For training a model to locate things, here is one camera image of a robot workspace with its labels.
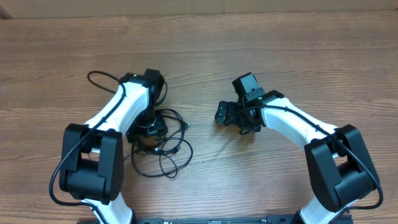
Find black USB cable bundle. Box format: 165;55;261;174
123;108;194;179

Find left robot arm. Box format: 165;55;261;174
55;69;167;223

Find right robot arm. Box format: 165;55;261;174
215;73;384;223

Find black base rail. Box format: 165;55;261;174
77;213;354;224

